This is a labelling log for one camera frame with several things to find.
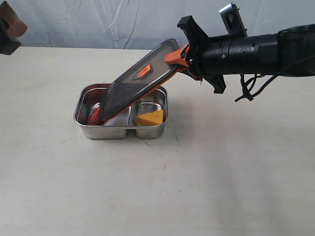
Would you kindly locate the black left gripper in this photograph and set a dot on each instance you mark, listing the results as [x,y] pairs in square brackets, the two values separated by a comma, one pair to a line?
[11,26]

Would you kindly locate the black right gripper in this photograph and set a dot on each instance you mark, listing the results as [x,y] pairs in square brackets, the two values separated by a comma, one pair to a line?
[202,57]

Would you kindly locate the yellow cheese wedge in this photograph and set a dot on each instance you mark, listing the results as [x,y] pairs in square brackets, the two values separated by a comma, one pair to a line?
[149,119]

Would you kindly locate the dark lid with orange seal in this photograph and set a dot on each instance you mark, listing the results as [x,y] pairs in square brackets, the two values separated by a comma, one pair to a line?
[143,77]

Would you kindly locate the steel two-compartment lunch box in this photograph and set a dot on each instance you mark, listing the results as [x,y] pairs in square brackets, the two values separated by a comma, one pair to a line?
[118,128]

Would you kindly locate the red sausage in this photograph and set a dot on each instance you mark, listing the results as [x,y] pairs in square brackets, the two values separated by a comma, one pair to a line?
[94,118]

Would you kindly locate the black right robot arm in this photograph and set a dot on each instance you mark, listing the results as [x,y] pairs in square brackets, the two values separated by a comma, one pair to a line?
[290,52]

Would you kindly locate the white backdrop cloth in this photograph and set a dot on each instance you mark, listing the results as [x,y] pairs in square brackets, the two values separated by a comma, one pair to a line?
[142,24]

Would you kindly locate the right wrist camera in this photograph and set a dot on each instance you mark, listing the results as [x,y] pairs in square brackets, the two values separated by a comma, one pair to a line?
[233,21]

